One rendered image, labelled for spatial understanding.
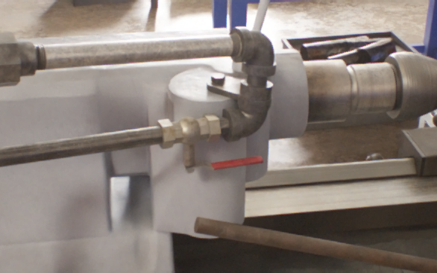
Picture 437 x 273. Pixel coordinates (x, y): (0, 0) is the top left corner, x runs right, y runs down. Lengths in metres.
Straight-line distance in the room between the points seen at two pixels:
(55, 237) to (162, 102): 0.20
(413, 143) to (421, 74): 0.36
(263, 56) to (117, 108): 0.19
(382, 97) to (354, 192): 0.31
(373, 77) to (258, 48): 0.25
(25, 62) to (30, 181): 0.24
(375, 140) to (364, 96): 2.18
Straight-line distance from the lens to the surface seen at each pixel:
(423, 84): 0.94
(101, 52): 0.66
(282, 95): 0.87
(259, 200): 1.17
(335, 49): 3.21
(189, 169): 0.75
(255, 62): 0.73
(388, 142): 3.10
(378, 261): 0.84
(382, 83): 0.93
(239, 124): 0.74
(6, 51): 0.62
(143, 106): 0.82
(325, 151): 2.98
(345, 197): 1.20
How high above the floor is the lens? 1.49
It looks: 29 degrees down
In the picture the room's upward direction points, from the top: straight up
